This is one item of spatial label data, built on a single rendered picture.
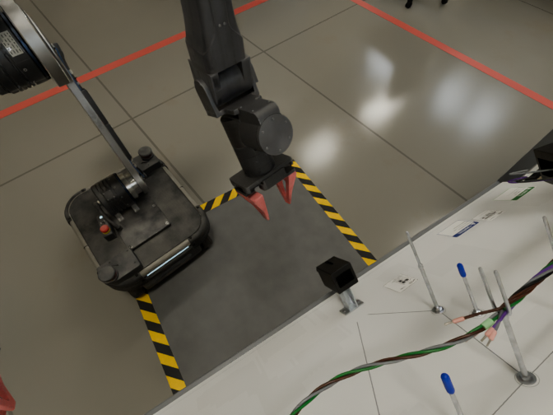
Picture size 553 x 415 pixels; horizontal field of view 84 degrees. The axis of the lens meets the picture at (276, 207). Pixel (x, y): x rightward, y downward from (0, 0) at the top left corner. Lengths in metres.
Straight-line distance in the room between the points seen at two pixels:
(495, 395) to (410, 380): 0.09
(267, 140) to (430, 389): 0.38
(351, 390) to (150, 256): 1.18
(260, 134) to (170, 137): 1.85
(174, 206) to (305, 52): 1.81
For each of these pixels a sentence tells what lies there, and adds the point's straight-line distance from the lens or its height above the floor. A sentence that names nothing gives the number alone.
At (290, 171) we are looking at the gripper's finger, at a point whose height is 1.12.
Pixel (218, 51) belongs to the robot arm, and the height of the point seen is 1.32.
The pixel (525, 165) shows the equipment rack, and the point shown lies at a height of 0.91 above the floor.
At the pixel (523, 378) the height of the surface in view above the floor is 1.17.
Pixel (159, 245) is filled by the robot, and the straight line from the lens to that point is 1.53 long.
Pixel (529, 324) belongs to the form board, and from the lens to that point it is 0.54.
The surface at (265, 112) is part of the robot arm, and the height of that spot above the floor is 1.27.
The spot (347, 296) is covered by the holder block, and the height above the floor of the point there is 0.94.
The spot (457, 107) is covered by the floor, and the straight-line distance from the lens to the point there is 2.68.
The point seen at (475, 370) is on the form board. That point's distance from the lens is 0.49.
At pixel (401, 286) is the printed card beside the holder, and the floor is 0.96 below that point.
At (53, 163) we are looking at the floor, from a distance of 2.45.
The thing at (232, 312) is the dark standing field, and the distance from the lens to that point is 1.60.
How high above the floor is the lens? 1.56
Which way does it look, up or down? 60 degrees down
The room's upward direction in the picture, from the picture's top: straight up
